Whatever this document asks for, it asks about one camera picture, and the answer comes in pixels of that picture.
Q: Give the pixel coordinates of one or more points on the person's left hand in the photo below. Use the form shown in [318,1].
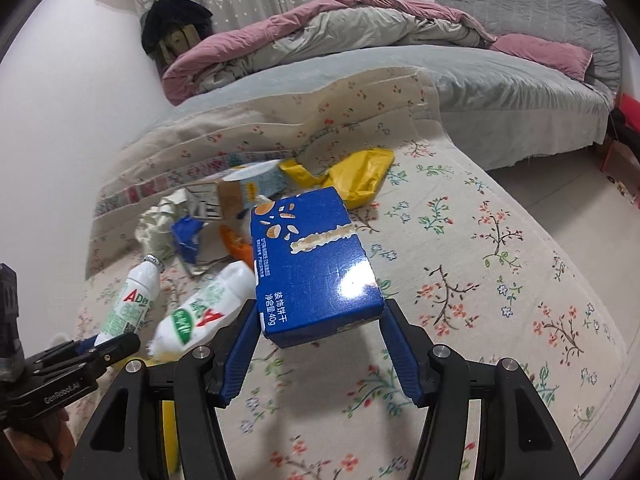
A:
[35,442]

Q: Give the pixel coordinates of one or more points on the pink grey duvet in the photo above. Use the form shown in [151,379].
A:
[235,42]

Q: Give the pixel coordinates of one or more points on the crumpled white tissue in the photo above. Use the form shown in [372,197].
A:
[157,225]

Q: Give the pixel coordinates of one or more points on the pink pillow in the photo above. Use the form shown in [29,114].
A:
[545,55]

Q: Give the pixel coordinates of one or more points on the floral blanket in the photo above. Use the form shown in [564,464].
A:
[450,260]

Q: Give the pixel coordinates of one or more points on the black jacket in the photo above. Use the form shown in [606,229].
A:
[172,15]

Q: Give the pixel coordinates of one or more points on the opened white blue carton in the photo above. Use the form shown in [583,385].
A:
[260,182]

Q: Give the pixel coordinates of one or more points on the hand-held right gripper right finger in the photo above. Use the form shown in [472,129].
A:
[404,360]

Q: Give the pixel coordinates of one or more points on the blue biscuit box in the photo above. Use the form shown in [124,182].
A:
[310,270]

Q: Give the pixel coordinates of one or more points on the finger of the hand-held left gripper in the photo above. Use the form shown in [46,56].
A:
[117,347]
[82,346]

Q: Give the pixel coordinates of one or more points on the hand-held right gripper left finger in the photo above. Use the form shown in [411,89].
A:
[239,360]

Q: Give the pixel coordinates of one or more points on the grey quilted pillow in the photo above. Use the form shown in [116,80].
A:
[540,15]

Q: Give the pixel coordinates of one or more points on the blue foil wrapper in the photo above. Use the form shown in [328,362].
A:
[187,235]

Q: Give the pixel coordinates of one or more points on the orange snack wrapper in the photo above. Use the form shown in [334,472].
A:
[237,250]

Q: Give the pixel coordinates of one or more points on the olive coat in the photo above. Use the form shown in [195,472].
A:
[175,45]

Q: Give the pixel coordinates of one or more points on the red item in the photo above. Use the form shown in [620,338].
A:
[629,110]

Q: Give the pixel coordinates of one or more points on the grey bed sheet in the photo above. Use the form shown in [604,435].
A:
[500,92]

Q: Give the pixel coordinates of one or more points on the yellow plastic bag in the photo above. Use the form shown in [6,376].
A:
[360,175]

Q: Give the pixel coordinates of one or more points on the cardboard box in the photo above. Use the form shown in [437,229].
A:
[622,157]

